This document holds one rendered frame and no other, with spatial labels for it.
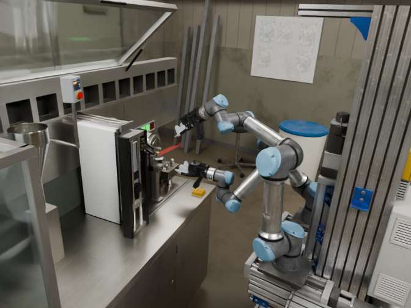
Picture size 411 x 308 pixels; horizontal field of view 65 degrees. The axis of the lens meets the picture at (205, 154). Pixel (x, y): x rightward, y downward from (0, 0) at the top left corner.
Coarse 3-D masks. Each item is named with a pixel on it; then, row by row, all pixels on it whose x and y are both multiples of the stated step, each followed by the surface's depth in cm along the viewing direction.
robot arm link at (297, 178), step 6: (258, 144) 190; (264, 144) 184; (294, 174) 198; (300, 174) 201; (294, 180) 201; (300, 180) 202; (306, 180) 202; (294, 186) 204; (300, 186) 202; (300, 192) 204
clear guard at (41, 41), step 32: (0, 0) 96; (32, 0) 105; (0, 32) 109; (32, 32) 120; (64, 32) 133; (96, 32) 150; (128, 32) 172; (0, 64) 126; (32, 64) 141; (64, 64) 159; (96, 64) 184
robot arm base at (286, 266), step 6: (300, 252) 158; (276, 258) 160; (282, 258) 158; (288, 258) 156; (294, 258) 156; (300, 258) 160; (276, 264) 160; (282, 264) 158; (288, 264) 157; (294, 264) 157; (300, 264) 159; (282, 270) 158; (288, 270) 157; (294, 270) 157; (300, 270) 160
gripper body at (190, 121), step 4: (196, 108) 172; (192, 112) 175; (196, 112) 172; (184, 116) 175; (188, 116) 175; (192, 116) 174; (196, 116) 174; (200, 116) 171; (184, 120) 175; (188, 120) 174; (192, 120) 175; (204, 120) 172; (184, 124) 176; (188, 124) 175; (192, 124) 175; (192, 128) 179
